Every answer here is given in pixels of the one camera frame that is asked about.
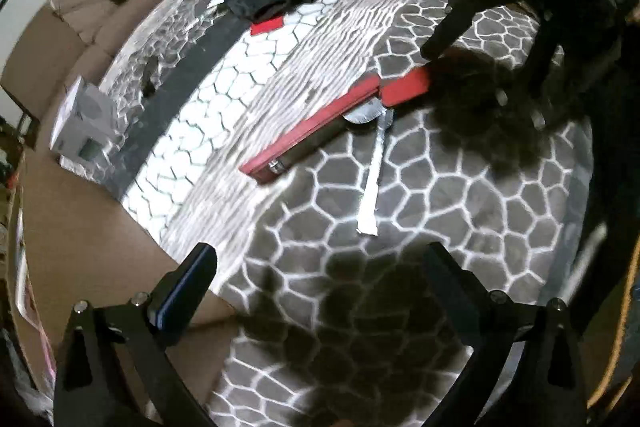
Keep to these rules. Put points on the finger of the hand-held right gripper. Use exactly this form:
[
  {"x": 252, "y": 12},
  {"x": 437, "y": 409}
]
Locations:
[
  {"x": 545, "y": 47},
  {"x": 460, "y": 22}
]

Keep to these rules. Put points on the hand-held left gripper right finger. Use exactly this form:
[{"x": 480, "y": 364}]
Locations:
[{"x": 450, "y": 287}]

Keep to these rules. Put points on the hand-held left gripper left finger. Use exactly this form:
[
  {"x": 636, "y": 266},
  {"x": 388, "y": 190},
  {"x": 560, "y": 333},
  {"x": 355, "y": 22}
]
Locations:
[{"x": 185, "y": 287}]

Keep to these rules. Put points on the brown cardboard box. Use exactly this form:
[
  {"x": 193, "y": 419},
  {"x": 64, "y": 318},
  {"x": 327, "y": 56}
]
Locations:
[{"x": 90, "y": 232}]

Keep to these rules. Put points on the red stapler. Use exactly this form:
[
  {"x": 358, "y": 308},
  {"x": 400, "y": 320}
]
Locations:
[{"x": 320, "y": 127}]

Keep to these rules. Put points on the silver spoon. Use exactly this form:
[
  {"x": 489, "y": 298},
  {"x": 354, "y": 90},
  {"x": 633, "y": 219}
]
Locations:
[{"x": 372, "y": 177}]

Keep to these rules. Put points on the red card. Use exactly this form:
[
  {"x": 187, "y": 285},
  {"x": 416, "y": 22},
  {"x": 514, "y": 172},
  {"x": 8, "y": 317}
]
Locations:
[{"x": 267, "y": 27}]

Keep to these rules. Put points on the small white carton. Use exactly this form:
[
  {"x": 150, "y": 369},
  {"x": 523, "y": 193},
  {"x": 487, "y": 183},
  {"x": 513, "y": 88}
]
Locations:
[{"x": 85, "y": 122}]

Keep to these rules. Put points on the brown sofa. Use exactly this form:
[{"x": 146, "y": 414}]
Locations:
[{"x": 75, "y": 27}]

